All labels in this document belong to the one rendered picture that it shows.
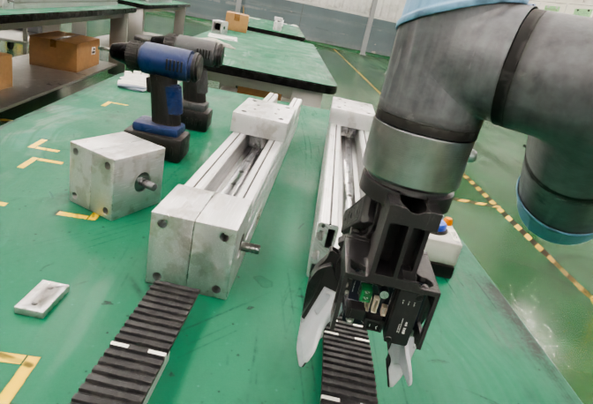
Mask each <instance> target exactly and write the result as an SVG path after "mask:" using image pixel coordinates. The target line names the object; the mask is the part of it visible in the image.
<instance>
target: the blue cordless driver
mask: <svg viewBox="0 0 593 404"><path fill-rule="evenodd" d="M98 49H99V50H104V51H108V52H109V53H110V56H111V58H113V59H115V60H117V61H118V62H121V63H123V64H126V66H127V68H128V69H129V70H134V71H142V72H143V73H146V74H150V77H146V90H147V91H148V92H149V93H151V110H152V116H141V117H140V118H138V119H136V120H135V121H133V123H132V125H130V126H129V127H127V128H126V129H124V132H127V133H130V134H131V135H134V136H136V137H139V138H142V139H144V140H147V141H149V142H152V143H154V144H156V145H159V146H163V147H165V157H164V160H165V161H173V162H180V160H182V159H183V157H185V155H186V154H187V153H188V152H189V144H190V136H191V135H190V133H189V132H188V131H185V124H184V123H181V117H180V115H182V114H183V95H182V86H181V85H180V84H177V81H178V80H181V81H185V82H189V81H191V82H193V83H196V82H197V81H199V80H200V78H201V75H202V71H203V56H201V54H200V53H197V52H196V53H195V54H194V52H193V51H192V50H188V49H180V48H176V47H171V46H167V45H162V44H158V43H154V42H150V41H146V42H143V41H137V40H133V39H131V40H130V41H129V42H119V43H113V44H112V45H111V46H110V48H106V47H102V46H98Z"/></svg>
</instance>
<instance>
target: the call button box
mask: <svg viewBox="0 0 593 404"><path fill-rule="evenodd" d="M461 249H462V243H461V241H460V239H459V237H458V235H457V234H456V232H455V230H454V228H453V226H447V229H446V231H444V232H438V233H434V232H431V233H430V235H429V238H428V241H427V244H426V246H425V249H424V251H427V253H428V257H429V260H430V262H431V265H432V270H433V272H434V275H436V276H440V277H444V278H448V279H451V277H452V274H453V272H454V266H455V265H456V262H457V259H458V257H459V255H460V252H461Z"/></svg>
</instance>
